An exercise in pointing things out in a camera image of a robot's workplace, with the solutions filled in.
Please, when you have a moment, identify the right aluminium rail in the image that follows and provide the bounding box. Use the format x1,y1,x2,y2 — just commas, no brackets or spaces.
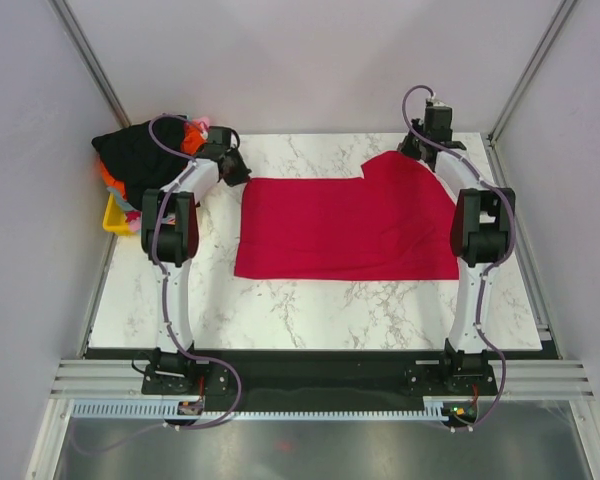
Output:
502,360,594,401

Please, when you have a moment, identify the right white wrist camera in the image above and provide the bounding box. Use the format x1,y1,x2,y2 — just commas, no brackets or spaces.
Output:
426,95,449,108

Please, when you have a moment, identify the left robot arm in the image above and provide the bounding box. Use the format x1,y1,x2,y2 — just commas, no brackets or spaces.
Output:
141,126,251,396

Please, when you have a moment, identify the yellow plastic basket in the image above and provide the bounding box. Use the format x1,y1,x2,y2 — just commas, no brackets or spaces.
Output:
102,194,141,236

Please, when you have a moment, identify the crimson red t shirt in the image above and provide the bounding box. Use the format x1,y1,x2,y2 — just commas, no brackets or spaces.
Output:
234,151,459,282

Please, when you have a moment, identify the left aluminium frame post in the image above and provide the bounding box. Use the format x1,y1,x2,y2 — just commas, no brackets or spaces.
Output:
49,0,131,127

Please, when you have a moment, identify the right aluminium frame post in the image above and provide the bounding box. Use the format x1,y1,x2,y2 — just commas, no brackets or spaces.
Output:
486,0,579,145

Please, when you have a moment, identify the aluminium rail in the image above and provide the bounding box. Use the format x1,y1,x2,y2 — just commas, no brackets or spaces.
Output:
502,360,594,401
51,359,143,399

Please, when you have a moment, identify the white slotted cable duct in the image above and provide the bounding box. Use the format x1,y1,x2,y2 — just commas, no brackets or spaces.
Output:
71,399,448,421

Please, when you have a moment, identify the black t shirt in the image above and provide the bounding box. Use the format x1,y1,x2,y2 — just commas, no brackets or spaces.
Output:
90,113,202,214

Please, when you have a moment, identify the orange t shirt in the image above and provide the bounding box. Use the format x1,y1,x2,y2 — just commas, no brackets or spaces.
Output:
98,122,211,194

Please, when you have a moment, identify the pink garment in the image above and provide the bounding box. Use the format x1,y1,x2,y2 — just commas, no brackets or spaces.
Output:
192,116,211,132

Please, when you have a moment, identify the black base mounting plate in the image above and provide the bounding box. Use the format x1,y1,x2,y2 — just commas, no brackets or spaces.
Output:
140,348,499,414

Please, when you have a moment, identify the grey blue garment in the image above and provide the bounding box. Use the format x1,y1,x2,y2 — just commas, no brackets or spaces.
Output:
107,187,141,222

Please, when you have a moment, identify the aluminium frame post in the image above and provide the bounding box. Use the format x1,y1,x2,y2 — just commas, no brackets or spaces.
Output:
486,0,579,145
49,0,131,127

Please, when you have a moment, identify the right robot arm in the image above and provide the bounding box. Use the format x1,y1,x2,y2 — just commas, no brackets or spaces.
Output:
399,98,516,397

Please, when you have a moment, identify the left aluminium rail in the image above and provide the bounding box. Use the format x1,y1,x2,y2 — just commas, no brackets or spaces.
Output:
51,359,143,399

